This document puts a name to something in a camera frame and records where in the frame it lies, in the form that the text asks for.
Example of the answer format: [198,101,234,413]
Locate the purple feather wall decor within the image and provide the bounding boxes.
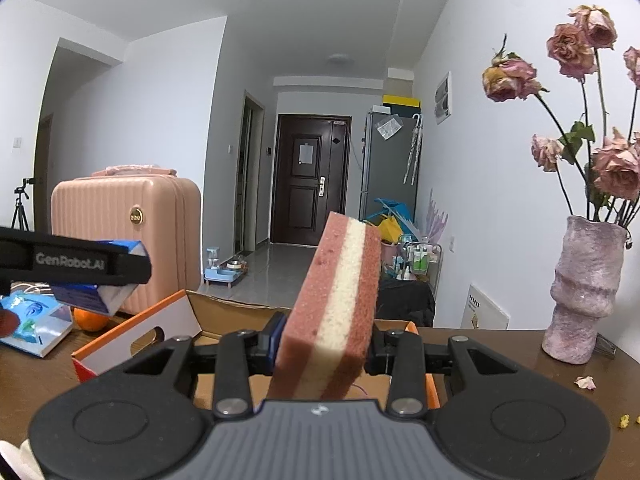
[422,189,448,246]

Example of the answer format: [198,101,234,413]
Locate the mottled pink vase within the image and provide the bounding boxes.
[542,215,631,365]

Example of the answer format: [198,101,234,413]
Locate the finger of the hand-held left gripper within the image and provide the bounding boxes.
[0,226,152,287]

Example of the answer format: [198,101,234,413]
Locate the black tripod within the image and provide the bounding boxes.
[12,177,40,233]

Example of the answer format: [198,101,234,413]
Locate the white leaning board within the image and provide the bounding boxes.
[467,284,511,331]

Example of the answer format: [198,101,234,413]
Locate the blue pocket tissue packet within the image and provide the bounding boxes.
[50,240,151,318]

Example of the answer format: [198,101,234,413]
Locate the orange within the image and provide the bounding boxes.
[74,307,110,333]

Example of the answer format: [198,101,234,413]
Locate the pink layered sponge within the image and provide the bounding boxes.
[267,211,383,401]

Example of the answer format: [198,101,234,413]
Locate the dried pink roses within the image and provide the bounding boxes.
[482,5,640,223]

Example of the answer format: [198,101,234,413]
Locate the yellow box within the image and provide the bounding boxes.
[382,94,423,109]

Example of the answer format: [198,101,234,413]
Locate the black covered chair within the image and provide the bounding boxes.
[377,277,436,328]

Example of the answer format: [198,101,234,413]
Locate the dark brown door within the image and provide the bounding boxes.
[270,114,352,247]

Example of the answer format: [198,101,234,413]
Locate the white wall panel box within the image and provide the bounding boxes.
[432,71,453,126]

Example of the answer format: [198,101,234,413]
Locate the large blue tissue pack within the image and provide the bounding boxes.
[0,290,75,358]

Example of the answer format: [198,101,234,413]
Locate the blue and yellow bags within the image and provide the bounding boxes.
[365,197,416,241]

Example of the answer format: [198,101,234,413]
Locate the orange cardboard box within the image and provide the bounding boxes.
[71,289,441,411]

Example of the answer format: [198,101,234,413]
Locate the grey refrigerator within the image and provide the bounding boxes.
[359,107,423,223]

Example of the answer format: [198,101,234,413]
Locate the clear folded umbrella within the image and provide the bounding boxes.
[402,114,423,186]

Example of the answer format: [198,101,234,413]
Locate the pink ribbed suitcase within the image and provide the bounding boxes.
[50,164,202,317]

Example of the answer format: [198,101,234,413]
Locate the cart with bottles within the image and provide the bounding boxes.
[382,237,443,291]

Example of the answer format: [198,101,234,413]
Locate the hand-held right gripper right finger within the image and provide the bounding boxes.
[369,329,518,419]

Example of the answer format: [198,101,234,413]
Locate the blue pet feeder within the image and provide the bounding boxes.
[204,247,248,288]

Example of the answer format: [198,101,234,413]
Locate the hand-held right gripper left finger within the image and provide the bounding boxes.
[122,312,287,419]

